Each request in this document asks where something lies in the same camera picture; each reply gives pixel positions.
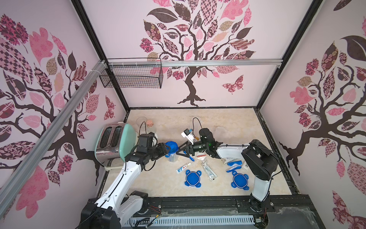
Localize blue lid container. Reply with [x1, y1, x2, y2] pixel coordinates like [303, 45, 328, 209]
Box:
[214, 127, 230, 141]
[165, 141, 178, 162]

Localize small toothpaste tube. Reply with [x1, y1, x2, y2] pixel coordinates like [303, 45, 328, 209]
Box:
[176, 163, 191, 174]

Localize clear comb packet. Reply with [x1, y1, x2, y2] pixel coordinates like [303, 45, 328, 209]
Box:
[202, 160, 218, 181]

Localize blue toothbrush case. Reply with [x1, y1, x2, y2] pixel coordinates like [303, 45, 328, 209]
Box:
[226, 161, 243, 173]

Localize detached blue container lid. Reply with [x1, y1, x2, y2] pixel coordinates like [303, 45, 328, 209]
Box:
[231, 171, 250, 191]

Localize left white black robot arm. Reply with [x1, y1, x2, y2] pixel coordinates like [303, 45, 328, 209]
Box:
[76, 133, 171, 229]

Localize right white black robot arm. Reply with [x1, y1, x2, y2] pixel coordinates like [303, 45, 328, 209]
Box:
[176, 128, 279, 203]

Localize small bottle cork lid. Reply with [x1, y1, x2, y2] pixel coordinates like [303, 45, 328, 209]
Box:
[146, 120, 154, 128]

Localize clear glass tumbler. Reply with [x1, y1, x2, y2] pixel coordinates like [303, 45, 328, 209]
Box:
[136, 116, 147, 128]

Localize mint chrome toaster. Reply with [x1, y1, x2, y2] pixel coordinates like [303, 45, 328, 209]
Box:
[94, 122, 137, 167]

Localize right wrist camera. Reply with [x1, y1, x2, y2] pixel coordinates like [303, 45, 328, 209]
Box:
[181, 129, 197, 144]

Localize black wire basket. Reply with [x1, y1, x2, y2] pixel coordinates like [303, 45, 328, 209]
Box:
[99, 57, 164, 89]

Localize white slotted cable duct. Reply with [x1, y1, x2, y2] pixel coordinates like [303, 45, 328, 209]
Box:
[122, 215, 255, 229]

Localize back aluminium rail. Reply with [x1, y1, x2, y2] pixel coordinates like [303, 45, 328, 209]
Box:
[108, 59, 283, 67]

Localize aluminium rail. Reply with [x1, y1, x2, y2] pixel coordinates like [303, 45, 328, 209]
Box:
[108, 59, 283, 67]
[1, 60, 108, 216]

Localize left aluminium rail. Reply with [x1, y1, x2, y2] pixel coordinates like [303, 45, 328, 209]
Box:
[1, 60, 108, 216]

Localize black base frame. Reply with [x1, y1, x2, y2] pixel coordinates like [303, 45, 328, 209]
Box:
[129, 195, 324, 229]

